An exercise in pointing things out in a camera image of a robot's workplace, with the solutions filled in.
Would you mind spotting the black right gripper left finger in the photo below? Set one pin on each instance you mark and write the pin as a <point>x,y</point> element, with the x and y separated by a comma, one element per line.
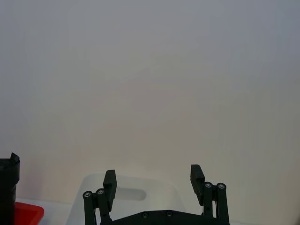
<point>109,187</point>

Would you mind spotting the plain pale wall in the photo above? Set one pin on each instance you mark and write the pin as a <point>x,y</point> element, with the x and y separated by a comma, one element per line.
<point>150,82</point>

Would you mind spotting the red plastic tray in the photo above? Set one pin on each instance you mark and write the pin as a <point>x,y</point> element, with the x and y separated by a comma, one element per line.
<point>28,212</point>

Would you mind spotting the black cylindrical object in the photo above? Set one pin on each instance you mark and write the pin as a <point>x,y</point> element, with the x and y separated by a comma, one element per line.
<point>8,187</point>

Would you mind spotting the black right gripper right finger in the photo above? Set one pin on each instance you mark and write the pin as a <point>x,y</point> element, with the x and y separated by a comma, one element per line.
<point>197,182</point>

